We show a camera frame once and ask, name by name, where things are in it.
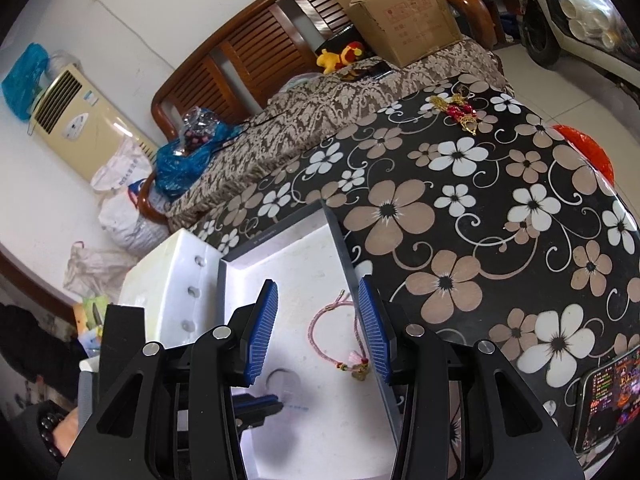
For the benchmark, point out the person's left forearm black sleeve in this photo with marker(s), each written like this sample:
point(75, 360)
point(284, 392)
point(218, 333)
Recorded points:
point(30, 360)

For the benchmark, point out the white electric scooter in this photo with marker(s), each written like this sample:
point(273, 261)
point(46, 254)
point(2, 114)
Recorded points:
point(545, 25)

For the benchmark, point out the clear bag of white cups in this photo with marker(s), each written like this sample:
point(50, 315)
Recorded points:
point(585, 10)

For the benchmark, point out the colourful paper packet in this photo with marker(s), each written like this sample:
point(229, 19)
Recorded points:
point(90, 322)

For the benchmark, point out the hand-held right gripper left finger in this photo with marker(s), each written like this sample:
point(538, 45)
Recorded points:
point(260, 332)

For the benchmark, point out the beige standing air conditioner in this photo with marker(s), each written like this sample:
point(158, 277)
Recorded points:
point(75, 120)

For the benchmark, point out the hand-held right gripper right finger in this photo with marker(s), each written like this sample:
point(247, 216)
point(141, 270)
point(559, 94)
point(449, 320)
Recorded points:
point(372, 332)

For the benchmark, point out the yellow and red plush toy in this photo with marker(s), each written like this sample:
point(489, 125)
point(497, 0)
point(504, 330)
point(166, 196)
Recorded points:
point(340, 57)

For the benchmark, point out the grey box with white inside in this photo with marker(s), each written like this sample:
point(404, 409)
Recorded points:
point(310, 260)

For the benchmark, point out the clear bag of beads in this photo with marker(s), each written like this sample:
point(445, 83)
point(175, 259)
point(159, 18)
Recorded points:
point(200, 127)

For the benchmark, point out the blue plastic bag with contents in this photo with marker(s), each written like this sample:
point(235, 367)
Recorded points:
point(180, 170)

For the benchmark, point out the red plastic bag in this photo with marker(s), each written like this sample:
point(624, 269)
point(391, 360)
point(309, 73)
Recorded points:
point(590, 150)

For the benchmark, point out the brown patterned sofa cover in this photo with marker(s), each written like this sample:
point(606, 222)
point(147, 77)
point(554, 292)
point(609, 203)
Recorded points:
point(300, 110)

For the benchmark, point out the wooden slatted bench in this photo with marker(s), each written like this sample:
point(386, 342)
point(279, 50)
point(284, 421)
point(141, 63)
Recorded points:
point(260, 45)

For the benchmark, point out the person's left hand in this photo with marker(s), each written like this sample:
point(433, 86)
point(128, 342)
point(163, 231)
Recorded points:
point(67, 432)

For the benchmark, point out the light blue plastic bag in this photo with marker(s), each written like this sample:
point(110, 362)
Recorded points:
point(22, 80)

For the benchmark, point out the white bag with blue print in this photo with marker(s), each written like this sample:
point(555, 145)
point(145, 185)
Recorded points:
point(130, 220)

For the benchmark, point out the cardboard box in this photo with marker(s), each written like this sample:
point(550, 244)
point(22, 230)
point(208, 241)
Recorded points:
point(415, 25)

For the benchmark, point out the white plastic bag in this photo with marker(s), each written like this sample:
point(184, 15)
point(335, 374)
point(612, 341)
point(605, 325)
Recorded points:
point(120, 170)

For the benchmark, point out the black floral tablecloth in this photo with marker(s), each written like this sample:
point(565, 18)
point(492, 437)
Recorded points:
point(450, 210)

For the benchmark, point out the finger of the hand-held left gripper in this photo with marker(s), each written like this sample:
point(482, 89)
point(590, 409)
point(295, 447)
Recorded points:
point(260, 403)

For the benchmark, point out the white foam block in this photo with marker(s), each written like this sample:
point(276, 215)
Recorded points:
point(160, 280)

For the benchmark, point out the red and gold jewelry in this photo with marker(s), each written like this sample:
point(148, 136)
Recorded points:
point(460, 110)

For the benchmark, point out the smartphone with lit screen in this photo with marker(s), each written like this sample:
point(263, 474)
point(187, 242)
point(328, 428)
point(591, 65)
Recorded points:
point(610, 400)

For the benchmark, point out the crumpled translucent plastic bag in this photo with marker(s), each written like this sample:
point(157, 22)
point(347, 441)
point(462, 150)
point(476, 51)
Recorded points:
point(95, 270)

